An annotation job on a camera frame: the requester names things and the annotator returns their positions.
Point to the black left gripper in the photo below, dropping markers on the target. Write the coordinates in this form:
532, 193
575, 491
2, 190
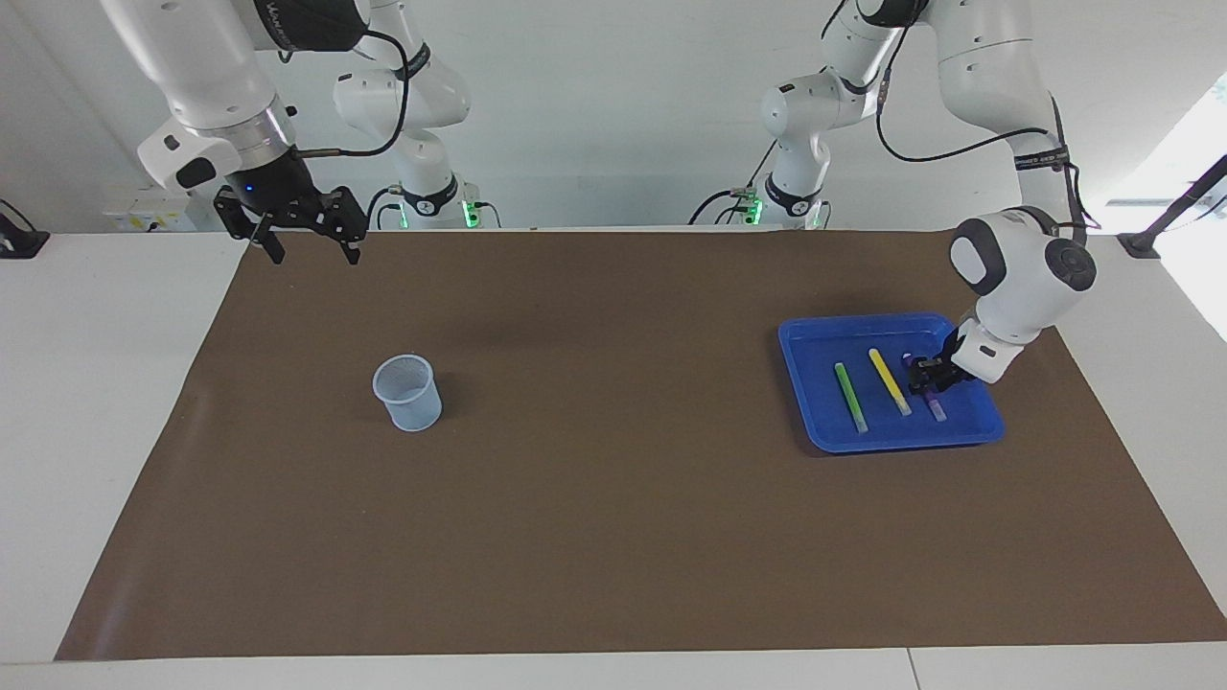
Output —
951, 362

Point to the black mounting stand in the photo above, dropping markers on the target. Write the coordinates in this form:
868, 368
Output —
1141, 244

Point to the white wall socket box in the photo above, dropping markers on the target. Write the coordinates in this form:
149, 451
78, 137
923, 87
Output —
153, 206

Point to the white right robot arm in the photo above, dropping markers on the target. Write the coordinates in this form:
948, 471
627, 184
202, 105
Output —
211, 57

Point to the black table clamp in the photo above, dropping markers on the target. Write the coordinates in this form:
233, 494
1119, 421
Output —
19, 241

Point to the brown table mat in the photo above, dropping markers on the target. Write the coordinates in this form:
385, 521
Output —
613, 527

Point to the purple marker pen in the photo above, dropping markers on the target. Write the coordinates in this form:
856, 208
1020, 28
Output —
937, 412

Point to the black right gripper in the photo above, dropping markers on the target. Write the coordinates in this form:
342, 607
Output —
278, 187

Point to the light blue mesh pen cup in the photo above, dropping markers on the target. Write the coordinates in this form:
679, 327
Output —
412, 412

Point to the yellow marker pen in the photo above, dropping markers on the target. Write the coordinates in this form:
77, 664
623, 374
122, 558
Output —
890, 381

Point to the green marker pen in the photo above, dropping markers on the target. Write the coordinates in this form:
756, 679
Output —
850, 395

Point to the blue plastic tray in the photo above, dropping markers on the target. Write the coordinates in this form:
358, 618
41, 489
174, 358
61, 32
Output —
815, 383

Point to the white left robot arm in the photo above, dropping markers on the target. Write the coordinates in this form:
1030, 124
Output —
1016, 278

